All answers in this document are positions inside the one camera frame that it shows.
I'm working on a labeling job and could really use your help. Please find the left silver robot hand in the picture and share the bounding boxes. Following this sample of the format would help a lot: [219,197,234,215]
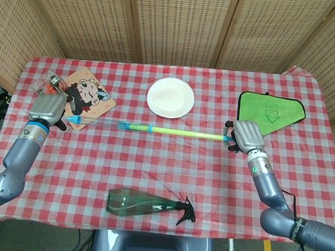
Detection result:
[27,91,71,132]

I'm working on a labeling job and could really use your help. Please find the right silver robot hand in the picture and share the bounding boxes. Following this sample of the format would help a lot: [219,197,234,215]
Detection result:
[221,119,269,156]

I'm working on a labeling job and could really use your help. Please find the clear syringe barrel blue nozzle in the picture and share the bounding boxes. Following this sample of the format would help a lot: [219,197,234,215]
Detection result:
[65,114,154,134]

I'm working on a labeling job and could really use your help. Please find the telescopic green blue tube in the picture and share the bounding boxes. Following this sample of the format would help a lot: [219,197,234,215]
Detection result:
[117,122,237,145]

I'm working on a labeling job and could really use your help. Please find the red white checkered tablecloth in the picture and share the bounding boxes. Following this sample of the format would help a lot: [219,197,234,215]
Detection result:
[0,48,335,246]

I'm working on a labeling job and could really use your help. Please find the clear package orange items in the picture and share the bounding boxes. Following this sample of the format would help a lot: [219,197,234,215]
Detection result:
[31,68,69,98]

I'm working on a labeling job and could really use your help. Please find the green microfibre cloth black trim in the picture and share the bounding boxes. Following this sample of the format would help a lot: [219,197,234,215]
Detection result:
[235,90,307,139]

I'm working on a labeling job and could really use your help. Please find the cartoon girl mouse pad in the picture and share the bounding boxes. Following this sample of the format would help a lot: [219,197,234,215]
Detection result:
[59,65,119,134]

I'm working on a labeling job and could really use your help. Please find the white paper plate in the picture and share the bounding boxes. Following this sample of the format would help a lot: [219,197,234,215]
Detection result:
[145,76,196,121]

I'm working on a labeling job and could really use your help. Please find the green spray bottle black trigger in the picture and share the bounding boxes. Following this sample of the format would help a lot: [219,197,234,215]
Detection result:
[105,186,199,227]

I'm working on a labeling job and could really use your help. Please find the woven bamboo folding screen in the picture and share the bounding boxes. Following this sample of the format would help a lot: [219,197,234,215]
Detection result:
[0,0,335,159]

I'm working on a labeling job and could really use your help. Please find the grey robot torso base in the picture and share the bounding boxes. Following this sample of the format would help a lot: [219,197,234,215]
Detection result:
[91,229,216,251]

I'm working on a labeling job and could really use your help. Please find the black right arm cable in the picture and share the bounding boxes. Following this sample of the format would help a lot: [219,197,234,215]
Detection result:
[275,188,314,251]

